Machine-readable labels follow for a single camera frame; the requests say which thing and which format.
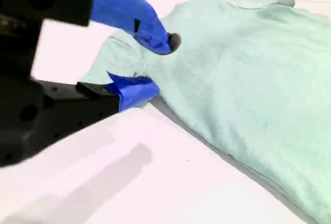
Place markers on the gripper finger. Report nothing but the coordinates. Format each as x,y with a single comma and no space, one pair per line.
124,6
103,99

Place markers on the pale green T-shirt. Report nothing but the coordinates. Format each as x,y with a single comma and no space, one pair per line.
232,84

